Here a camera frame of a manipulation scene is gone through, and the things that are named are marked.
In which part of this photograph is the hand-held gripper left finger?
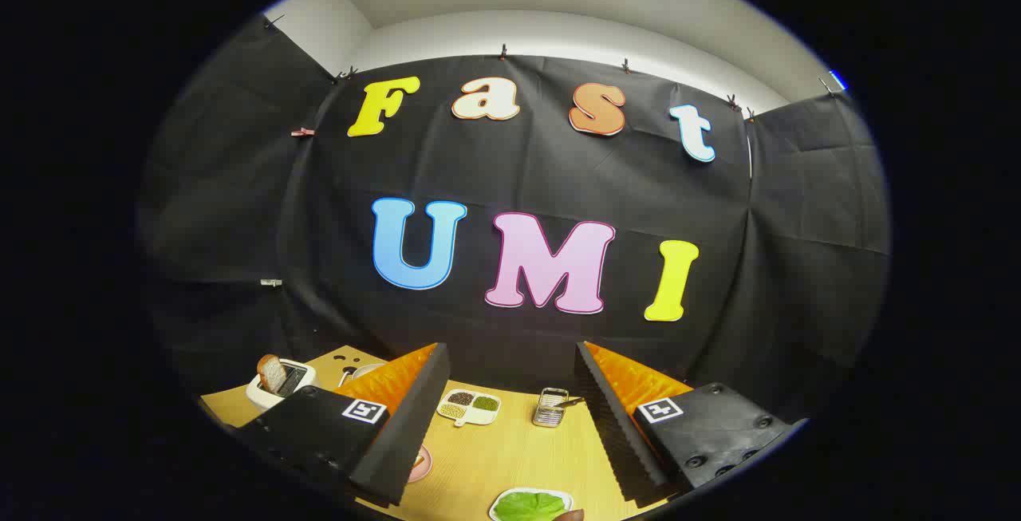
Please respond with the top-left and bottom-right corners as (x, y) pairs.
(235, 342), (451, 507)

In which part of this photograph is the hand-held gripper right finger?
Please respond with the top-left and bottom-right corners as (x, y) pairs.
(574, 341), (808, 506)

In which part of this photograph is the green lettuce leaf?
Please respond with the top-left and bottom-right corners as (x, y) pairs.
(495, 492), (569, 521)

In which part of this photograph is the white bread slice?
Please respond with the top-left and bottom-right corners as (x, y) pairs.
(257, 354), (288, 394)

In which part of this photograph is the white divided dish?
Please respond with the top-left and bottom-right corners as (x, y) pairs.
(436, 389), (502, 428)

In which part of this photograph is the white oblong plate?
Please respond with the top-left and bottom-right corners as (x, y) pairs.
(488, 487), (575, 521)

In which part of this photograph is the white toaster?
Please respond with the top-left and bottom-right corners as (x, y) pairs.
(246, 359), (318, 412)

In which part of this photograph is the black backdrop cloth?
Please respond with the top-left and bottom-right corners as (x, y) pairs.
(136, 14), (893, 426)

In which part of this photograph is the metal wire rack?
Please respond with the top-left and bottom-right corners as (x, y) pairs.
(532, 387), (585, 428)

